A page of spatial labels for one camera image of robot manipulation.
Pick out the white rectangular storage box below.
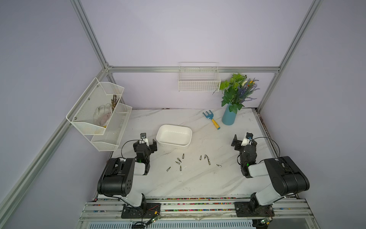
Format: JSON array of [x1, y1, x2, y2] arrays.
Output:
[[156, 125, 193, 148]]

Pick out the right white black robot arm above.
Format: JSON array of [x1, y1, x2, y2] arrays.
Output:
[[231, 132, 310, 214]]

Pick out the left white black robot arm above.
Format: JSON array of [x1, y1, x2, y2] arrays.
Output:
[[97, 138, 157, 210]]

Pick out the teal vase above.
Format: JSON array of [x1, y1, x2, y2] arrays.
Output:
[[222, 104, 237, 126]]

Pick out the lower white mesh shelf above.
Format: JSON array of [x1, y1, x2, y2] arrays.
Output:
[[91, 103, 132, 152]]

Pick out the white mesh shelf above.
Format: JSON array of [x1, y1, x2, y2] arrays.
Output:
[[91, 103, 132, 152], [66, 78, 124, 135]]

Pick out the blue yellow garden fork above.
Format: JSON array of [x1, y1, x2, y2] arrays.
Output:
[[203, 110, 220, 130]]

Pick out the artificial green plant bouquet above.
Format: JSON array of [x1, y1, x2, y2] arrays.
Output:
[[219, 73, 259, 114]]

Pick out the clear plastic bag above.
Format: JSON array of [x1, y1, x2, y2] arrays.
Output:
[[93, 104, 112, 128]]

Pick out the brown dried twigs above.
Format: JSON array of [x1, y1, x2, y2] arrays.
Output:
[[111, 94, 119, 112]]

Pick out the upper white mesh shelf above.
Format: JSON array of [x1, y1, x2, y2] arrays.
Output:
[[66, 78, 124, 135]]

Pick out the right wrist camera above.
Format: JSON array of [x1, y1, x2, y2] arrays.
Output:
[[241, 132, 253, 146]]

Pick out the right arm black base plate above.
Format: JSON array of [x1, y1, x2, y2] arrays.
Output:
[[234, 202, 275, 218]]

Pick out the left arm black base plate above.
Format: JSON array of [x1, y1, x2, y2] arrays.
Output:
[[121, 203, 161, 219]]

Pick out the aluminium frame rail base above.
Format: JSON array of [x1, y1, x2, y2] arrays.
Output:
[[76, 197, 319, 229]]

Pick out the white wire wall basket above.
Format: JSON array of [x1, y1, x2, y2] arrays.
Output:
[[178, 62, 221, 93]]

